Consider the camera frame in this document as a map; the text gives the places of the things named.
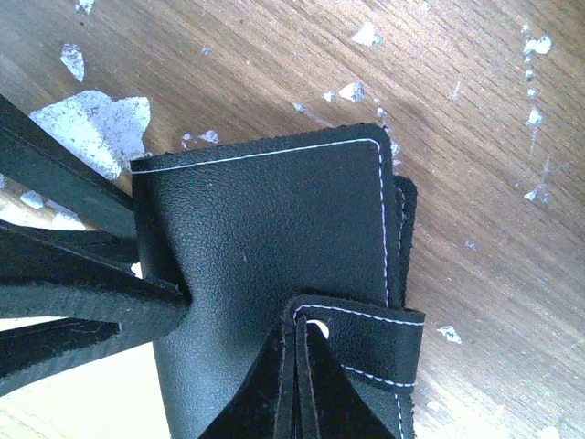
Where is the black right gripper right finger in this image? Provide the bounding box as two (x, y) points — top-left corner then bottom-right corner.
(295, 317), (394, 438)

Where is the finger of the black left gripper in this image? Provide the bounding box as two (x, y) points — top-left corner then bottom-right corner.
(1, 97), (138, 263)
(0, 219), (192, 398)

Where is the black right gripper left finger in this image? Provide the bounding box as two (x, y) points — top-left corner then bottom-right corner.
(201, 324), (295, 439)

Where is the black leather card holder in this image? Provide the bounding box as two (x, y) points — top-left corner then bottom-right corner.
(131, 123), (425, 438)

